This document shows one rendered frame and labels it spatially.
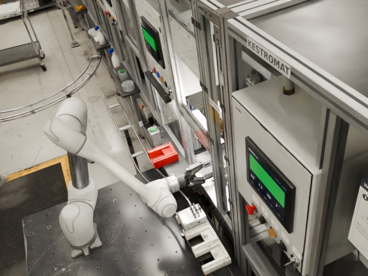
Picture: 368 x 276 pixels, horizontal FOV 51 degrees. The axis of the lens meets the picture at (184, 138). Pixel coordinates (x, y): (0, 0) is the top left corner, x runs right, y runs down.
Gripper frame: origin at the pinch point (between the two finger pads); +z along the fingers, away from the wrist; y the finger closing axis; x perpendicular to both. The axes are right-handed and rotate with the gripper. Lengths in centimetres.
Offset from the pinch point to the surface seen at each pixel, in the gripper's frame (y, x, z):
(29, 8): -86, 639, -81
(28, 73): -102, 403, -107
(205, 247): -12.9, -35.4, -21.4
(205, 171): -9.7, 9.5, -0.5
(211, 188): -9.7, -4.7, -3.1
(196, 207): -8.0, -14.2, -16.0
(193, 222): -8.7, -21.8, -21.6
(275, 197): 59, -76, -10
